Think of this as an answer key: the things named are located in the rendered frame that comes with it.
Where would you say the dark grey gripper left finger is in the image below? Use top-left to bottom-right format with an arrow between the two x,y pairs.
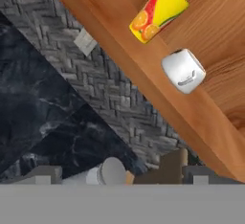
2,165 -> 63,186

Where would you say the grey wall socket plate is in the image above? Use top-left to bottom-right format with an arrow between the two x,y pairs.
73,27 -> 99,57

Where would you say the white mug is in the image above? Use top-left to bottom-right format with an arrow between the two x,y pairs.
161,48 -> 207,96

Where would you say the brown wooden chair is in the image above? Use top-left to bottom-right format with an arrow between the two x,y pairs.
133,147 -> 189,186

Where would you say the yellow cup with fruit print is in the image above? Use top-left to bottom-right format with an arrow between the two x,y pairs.
128,0 -> 189,45

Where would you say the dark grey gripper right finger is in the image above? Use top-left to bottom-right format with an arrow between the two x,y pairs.
182,165 -> 243,186

